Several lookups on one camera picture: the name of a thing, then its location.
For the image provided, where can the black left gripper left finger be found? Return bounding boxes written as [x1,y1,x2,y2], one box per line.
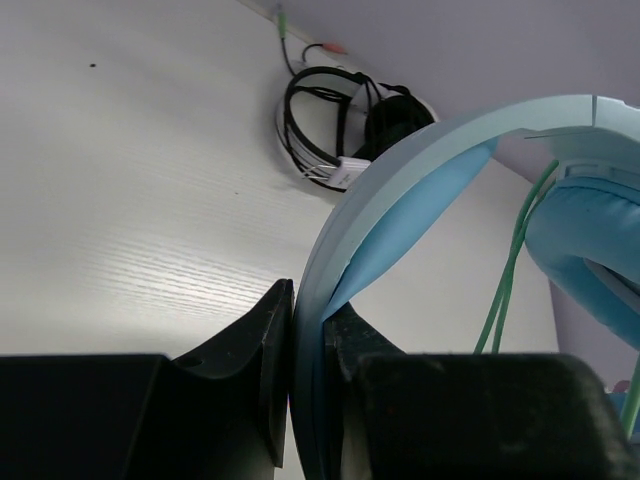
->
[1,279,294,479]

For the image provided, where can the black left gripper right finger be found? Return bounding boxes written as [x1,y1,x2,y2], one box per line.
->
[323,306,635,479]

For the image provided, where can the light blue headphones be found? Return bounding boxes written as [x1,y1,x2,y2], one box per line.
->
[291,94,639,479]

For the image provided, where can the black and white headphones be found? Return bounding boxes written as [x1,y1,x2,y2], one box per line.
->
[274,6,439,193]

